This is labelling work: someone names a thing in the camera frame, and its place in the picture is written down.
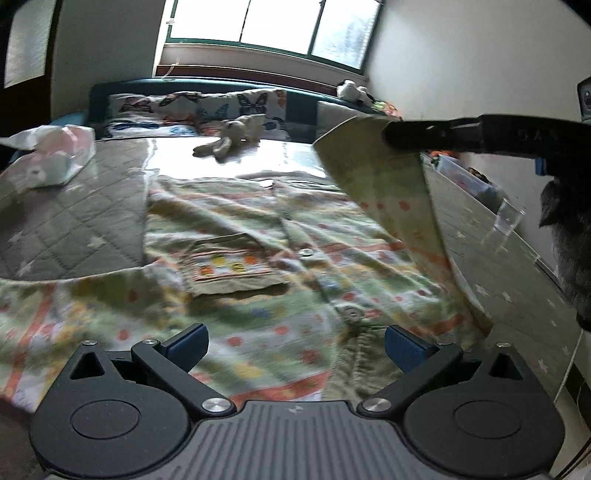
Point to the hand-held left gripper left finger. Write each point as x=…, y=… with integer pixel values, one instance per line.
x=187, y=344

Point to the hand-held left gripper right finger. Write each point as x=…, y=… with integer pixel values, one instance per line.
x=406, y=348

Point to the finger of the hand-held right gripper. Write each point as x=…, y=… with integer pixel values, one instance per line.
x=429, y=134

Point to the floral printed button shirt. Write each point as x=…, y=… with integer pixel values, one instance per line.
x=277, y=286

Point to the person's right forearm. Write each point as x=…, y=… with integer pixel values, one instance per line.
x=572, y=240

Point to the orange green plush toy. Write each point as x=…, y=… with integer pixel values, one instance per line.
x=391, y=110

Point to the clear plastic storage box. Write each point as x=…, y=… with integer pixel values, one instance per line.
x=466, y=180

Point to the clear plastic cup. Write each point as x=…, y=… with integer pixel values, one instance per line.
x=508, y=214

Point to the white plush toy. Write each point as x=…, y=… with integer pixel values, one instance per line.
x=353, y=91

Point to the grey pillow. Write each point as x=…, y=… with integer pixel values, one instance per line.
x=332, y=115

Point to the brown wooden window ledge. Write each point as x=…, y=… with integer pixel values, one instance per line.
x=258, y=76

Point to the butterfly print pillow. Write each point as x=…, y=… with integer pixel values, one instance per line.
x=249, y=104
x=138, y=129
x=152, y=104

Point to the green framed window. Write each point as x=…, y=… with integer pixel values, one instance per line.
x=272, y=21

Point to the beige plush bunny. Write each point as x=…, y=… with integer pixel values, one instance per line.
x=235, y=131

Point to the white tissue pack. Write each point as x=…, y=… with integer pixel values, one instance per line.
x=51, y=161

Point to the blue sofa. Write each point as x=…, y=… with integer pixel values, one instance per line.
x=99, y=99

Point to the dark wooden glass door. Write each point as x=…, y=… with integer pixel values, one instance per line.
x=27, y=106

